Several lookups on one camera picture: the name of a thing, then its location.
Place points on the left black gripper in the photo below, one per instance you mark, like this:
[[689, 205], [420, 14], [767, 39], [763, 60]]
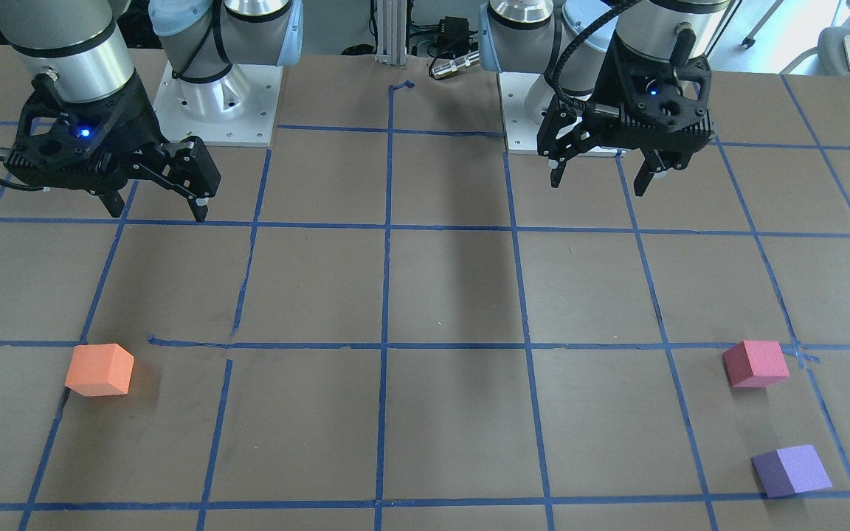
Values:
[[603, 90]]

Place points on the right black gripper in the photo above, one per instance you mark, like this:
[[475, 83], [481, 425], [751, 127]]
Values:
[[139, 127]]

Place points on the orange foam block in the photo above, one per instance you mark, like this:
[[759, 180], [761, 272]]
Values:
[[100, 370]]

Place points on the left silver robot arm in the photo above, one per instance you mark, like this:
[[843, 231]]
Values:
[[567, 41]]

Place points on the black power adapter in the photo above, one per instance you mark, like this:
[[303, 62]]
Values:
[[452, 31]]

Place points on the pink foam block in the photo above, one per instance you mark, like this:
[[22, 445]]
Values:
[[754, 364]]

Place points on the purple foam block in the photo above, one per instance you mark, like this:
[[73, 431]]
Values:
[[790, 471]]

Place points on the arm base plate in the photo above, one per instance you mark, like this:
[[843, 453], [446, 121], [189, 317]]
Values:
[[236, 111], [524, 98]]

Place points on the silver cable connector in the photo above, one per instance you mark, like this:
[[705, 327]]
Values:
[[455, 66]]

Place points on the aluminium frame post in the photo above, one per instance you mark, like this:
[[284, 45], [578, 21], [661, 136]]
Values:
[[391, 31]]

